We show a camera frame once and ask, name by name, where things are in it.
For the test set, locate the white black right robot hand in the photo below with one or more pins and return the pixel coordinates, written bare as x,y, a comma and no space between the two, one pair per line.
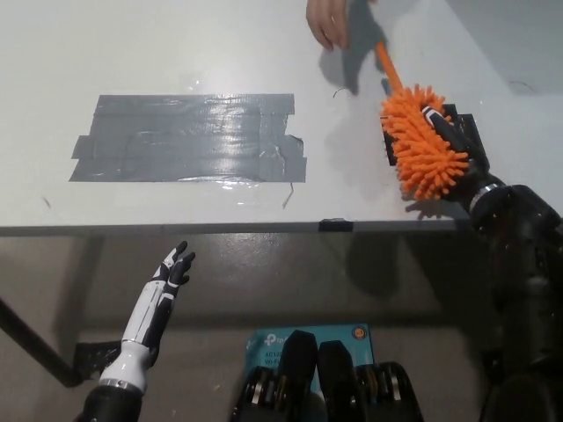
477,176

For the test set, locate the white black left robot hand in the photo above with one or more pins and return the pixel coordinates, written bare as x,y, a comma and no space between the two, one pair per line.
149,312

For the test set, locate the bare person hand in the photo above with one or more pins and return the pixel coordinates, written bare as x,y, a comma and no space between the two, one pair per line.
327,19

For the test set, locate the orange microfibre duster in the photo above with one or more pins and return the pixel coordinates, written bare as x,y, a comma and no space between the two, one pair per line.
422,154

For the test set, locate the robot black legs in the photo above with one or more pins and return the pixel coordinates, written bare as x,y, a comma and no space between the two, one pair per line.
334,387

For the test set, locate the large black tape patch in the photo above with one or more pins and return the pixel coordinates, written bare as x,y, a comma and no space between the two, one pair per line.
468,125

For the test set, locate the black metal table leg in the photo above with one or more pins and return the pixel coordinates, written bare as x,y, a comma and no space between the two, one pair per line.
35,347

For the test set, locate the teal router box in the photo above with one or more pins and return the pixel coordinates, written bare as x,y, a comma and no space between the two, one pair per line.
338,335

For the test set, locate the grey duct tape patch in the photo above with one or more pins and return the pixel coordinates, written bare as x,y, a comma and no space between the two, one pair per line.
189,140

